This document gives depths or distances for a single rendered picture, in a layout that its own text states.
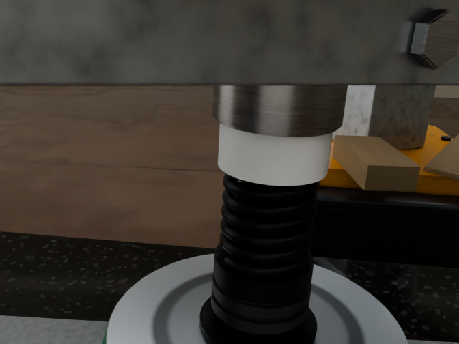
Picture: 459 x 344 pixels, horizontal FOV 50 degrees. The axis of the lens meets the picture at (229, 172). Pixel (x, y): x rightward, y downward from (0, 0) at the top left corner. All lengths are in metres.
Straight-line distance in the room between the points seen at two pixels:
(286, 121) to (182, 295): 0.18
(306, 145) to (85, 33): 0.14
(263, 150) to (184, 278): 0.17
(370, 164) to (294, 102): 0.66
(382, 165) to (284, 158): 0.66
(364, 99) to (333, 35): 0.91
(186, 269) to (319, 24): 0.26
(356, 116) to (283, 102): 0.91
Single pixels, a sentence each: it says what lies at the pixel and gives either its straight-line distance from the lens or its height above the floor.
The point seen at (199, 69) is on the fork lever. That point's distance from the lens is 0.21.
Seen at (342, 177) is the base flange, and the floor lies 0.76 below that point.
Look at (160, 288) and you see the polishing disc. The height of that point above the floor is 0.88.
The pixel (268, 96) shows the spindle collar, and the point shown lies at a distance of 0.27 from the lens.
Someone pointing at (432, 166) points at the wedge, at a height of 0.79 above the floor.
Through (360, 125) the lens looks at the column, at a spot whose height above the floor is 0.84.
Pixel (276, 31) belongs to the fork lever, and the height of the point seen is 1.09.
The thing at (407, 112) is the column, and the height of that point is 0.87.
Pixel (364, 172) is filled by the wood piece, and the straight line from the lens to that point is 0.94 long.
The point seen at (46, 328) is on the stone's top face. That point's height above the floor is 0.82.
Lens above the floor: 1.10
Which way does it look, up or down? 20 degrees down
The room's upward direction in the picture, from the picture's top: 4 degrees clockwise
